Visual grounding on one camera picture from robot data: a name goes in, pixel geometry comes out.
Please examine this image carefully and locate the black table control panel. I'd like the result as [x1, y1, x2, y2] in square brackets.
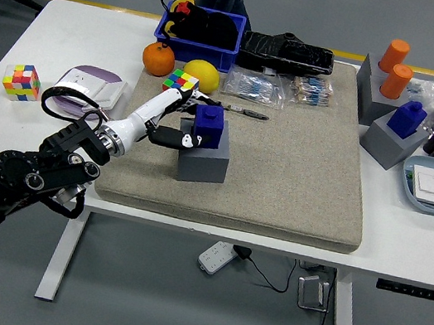
[374, 277, 434, 302]

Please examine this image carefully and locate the orange cylinder stamp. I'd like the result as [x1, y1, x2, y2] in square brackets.
[377, 36, 412, 77]
[378, 61, 416, 103]

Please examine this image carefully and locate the silver metal bracket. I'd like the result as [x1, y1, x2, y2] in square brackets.
[292, 271, 335, 314]

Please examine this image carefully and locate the white table leg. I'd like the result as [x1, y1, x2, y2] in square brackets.
[33, 203, 91, 307]
[325, 269, 370, 325]

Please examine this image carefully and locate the black round-holed part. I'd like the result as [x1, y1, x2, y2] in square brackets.
[272, 29, 307, 45]

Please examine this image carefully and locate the white power strip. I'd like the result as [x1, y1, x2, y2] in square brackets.
[195, 237, 240, 279]

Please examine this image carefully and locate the blue plastic bin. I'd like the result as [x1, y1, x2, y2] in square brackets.
[149, 0, 248, 75]

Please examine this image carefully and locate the grey single-slot seal holder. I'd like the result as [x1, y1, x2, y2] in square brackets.
[171, 113, 237, 190]
[355, 102, 434, 177]

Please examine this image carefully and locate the black plug with cable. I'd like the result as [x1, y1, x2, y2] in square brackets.
[225, 244, 299, 295]

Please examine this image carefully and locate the yellow red toy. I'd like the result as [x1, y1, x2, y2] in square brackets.
[162, 0, 196, 41]

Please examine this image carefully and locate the white wall socket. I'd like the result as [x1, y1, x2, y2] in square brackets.
[49, 65, 107, 109]

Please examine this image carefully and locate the clear bag of blue resistors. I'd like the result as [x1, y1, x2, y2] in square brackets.
[218, 64, 291, 111]

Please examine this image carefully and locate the clear bag of brown resistors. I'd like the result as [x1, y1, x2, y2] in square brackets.
[286, 73, 336, 111]

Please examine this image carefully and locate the blue square seal stamp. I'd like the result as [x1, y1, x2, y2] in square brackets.
[188, 102, 228, 152]
[384, 96, 429, 143]

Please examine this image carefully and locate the black silver pen tool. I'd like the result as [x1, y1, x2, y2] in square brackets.
[204, 98, 272, 122]

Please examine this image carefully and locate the grey double-slot holder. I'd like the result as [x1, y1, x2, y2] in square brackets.
[348, 51, 412, 132]

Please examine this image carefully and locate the black cloth pouch with cord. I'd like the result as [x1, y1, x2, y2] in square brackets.
[147, 0, 247, 54]

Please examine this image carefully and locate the grey-brown fabric mat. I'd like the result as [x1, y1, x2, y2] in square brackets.
[89, 23, 392, 256]

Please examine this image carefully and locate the yellow lemon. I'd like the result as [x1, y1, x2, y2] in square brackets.
[180, 57, 224, 96]

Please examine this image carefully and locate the black plastic-wrapped keyboard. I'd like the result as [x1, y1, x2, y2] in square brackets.
[234, 28, 339, 85]

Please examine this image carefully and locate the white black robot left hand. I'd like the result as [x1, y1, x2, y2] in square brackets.
[100, 75, 224, 171]

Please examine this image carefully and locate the orange fruit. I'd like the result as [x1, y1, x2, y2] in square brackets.
[138, 40, 179, 80]

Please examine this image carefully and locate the colourful puzzle cube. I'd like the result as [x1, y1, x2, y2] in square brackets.
[0, 61, 45, 105]
[160, 65, 202, 99]

